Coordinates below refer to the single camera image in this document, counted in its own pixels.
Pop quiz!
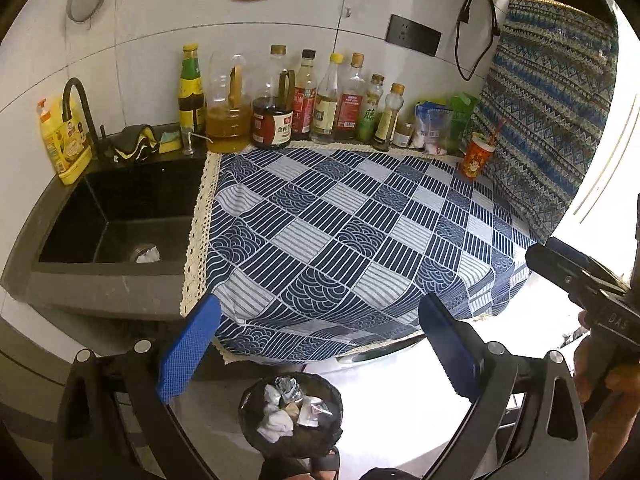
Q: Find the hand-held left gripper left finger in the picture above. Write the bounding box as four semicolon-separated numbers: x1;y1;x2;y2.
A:
52;294;223;480

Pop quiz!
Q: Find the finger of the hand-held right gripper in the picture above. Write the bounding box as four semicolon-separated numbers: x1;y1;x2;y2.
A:
525;244;601;308
545;237;632;293

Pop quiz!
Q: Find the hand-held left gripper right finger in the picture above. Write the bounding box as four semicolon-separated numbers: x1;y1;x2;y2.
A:
417;294;591;480

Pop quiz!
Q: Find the trash bin with black bag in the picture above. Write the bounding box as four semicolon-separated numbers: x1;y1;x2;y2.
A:
238;372;345;461

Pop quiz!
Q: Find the person's right hand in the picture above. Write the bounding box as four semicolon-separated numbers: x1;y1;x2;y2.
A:
572;310;640;412

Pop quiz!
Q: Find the red paper cup with straw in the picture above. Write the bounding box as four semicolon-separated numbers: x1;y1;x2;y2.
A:
459;119;506;179

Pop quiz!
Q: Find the blue patterned tablecloth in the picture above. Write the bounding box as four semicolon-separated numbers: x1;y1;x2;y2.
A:
180;140;538;366

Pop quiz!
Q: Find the blue patterned curtain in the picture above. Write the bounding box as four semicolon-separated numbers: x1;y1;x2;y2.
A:
470;0;621;246

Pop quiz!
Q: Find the black sink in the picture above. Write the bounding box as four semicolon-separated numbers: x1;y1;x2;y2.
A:
27;152;213;318

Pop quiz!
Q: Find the person's foot in black slipper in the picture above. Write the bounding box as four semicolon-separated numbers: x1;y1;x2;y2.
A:
307;447;343;480

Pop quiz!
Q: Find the green packet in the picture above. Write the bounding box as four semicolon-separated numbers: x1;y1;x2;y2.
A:
446;92;481;153

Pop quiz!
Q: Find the white blue plastic bag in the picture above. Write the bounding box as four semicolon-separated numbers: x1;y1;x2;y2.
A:
412;101;453;153

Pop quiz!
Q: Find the small glass jar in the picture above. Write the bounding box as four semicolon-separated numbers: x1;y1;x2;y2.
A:
392;122;416;149

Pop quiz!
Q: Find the metal soap dispenser pump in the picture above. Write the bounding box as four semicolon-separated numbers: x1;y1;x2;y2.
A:
181;129;208;156

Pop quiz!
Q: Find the black yellow cloth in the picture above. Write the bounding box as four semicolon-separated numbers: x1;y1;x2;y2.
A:
110;124;161;163

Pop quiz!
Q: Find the olive label bottle gold cap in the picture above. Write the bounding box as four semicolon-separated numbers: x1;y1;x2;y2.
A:
372;82;406;151

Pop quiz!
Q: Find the large clear cooking oil jug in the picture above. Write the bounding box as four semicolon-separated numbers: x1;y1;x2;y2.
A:
205;52;253;153

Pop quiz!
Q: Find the green pepper oil bottle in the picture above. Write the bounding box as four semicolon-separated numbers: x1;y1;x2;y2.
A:
356;74;386;143

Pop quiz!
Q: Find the yellow dish soap bottle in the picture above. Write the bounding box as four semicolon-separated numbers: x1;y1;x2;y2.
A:
37;97;94;186

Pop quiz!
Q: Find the dark soy sauce jug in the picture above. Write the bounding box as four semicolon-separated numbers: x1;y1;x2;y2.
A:
251;69;296;148

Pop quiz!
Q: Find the green label oil bottle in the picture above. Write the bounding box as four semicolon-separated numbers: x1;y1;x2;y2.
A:
178;43;207;136

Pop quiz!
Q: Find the red label bottle gold cap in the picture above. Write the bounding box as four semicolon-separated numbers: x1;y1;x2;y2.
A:
334;52;368;142

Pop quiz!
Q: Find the black faucet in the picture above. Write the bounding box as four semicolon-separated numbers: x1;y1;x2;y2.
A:
61;77;113;163

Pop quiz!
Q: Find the clear bottle yellow cap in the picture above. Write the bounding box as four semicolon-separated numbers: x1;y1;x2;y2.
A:
310;53;346;143

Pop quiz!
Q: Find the black cap vinegar bottle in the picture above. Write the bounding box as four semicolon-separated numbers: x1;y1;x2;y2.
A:
291;49;318;141

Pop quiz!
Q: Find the black power cable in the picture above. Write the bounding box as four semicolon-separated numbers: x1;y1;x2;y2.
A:
454;0;502;82

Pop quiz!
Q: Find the black wall outlet panel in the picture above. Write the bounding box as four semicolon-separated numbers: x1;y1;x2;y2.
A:
385;14;443;56

